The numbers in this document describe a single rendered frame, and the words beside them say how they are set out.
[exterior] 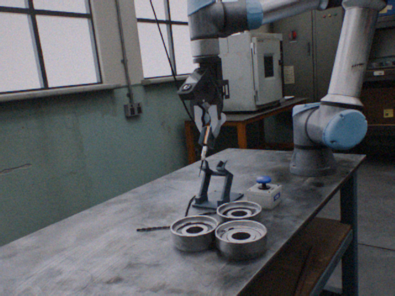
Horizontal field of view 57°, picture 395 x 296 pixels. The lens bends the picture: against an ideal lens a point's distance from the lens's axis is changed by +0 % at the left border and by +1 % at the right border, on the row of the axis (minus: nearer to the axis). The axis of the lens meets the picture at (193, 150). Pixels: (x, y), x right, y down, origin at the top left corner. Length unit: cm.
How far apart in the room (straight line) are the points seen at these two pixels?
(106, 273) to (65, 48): 201
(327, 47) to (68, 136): 315
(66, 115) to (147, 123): 73
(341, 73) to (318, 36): 350
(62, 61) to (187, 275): 206
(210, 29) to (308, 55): 372
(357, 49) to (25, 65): 188
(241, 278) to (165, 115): 250
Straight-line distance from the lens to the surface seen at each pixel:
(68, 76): 259
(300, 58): 467
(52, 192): 243
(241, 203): 92
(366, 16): 114
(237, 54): 307
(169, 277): 71
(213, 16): 96
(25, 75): 243
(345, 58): 112
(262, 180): 97
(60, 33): 261
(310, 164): 123
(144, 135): 290
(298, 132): 123
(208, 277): 70
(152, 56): 316
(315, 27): 463
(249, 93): 304
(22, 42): 246
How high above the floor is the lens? 116
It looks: 12 degrees down
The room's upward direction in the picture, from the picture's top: 6 degrees counter-clockwise
